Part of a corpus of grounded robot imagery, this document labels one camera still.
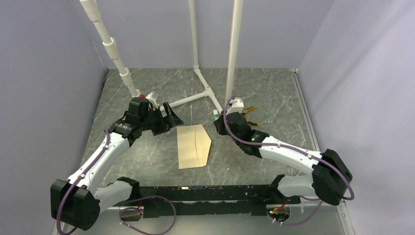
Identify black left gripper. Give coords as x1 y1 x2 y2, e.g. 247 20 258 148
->
140 102 184 136

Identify tan paper envelope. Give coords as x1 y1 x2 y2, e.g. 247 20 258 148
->
177 124 211 169

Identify white green glue stick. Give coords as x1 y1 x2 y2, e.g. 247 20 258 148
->
213 110 220 120

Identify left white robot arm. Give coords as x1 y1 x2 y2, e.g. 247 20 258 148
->
50 97 184 235

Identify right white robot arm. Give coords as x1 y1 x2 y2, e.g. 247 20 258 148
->
213 113 355 206

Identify yellow handled pliers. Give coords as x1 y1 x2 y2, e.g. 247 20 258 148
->
241 106 261 126

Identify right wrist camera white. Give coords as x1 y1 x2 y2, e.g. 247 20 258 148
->
226 97 244 115

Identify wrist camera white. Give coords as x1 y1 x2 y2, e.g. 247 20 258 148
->
138 92 160 110
226 97 244 115

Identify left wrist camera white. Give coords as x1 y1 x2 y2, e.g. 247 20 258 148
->
138 92 160 110

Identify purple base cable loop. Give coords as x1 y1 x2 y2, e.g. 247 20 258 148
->
118 195 177 235

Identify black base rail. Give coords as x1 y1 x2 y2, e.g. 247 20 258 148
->
117 185 300 218

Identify white PVC pipe frame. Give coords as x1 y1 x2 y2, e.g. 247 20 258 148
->
80 0 231 114

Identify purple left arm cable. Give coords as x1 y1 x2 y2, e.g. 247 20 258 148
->
56 129 113 235

